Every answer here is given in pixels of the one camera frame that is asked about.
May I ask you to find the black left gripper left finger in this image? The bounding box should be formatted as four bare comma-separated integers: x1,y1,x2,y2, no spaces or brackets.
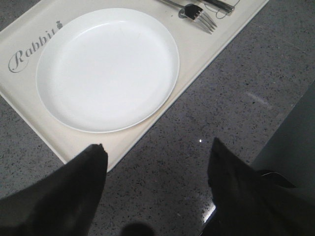
0,145,108,236

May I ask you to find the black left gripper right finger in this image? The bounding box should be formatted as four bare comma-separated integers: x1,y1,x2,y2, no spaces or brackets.
207,138,315,236

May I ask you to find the silver metal chopstick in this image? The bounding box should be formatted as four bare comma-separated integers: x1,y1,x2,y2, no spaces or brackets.
204,0,235,13

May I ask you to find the dark grey cabinet panel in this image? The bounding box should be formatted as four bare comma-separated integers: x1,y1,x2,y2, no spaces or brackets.
252,84,315,204

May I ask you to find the white round plate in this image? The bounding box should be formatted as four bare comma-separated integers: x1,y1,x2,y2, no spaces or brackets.
36,8,180,133

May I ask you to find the silver metal fork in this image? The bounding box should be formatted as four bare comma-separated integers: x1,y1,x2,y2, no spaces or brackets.
162,0,217,34

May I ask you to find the cream rabbit serving tray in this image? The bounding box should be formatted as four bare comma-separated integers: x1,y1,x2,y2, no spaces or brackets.
0,0,266,169

